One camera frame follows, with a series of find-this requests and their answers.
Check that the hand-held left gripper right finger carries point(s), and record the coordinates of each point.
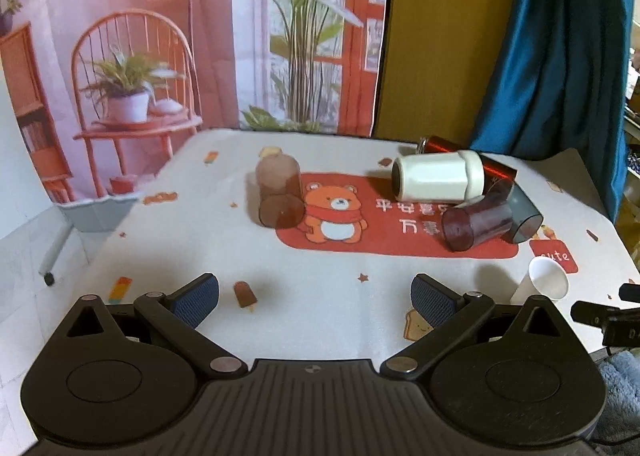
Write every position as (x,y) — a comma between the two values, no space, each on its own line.
(431,300)

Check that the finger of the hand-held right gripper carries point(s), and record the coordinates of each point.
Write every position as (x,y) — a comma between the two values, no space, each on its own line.
(590,313)
(631,292)

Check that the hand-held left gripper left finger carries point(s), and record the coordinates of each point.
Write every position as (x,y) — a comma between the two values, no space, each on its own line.
(197,301)

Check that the white paper cup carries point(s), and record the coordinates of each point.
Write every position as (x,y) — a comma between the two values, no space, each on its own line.
(545,278)

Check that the dark red translucent cup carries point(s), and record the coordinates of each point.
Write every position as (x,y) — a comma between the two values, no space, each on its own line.
(475,226)

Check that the grey translucent cup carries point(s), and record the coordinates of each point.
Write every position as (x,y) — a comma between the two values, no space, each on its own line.
(525,218)

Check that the short brown translucent cup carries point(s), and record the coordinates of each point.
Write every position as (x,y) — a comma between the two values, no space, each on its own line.
(282,211)

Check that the tall brown translucent cup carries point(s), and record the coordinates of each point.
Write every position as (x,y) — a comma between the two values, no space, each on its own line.
(277,173)

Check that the light blue fluffy rug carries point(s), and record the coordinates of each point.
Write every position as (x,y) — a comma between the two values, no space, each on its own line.
(622,376)

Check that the bear printed tablecloth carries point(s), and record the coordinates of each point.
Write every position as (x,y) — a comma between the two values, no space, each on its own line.
(325,276)

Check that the white table leg with caster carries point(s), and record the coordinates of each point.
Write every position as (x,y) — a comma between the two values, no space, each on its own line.
(54,248)

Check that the red metallic bottle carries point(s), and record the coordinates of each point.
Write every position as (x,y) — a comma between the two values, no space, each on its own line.
(450,144)

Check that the cluttered shelf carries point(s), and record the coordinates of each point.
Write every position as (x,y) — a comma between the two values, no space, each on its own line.
(632,121)

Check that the blue curtain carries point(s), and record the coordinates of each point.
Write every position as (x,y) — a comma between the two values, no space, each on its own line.
(555,61)

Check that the yellow wooden board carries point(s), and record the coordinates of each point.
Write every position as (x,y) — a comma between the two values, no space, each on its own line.
(435,36)

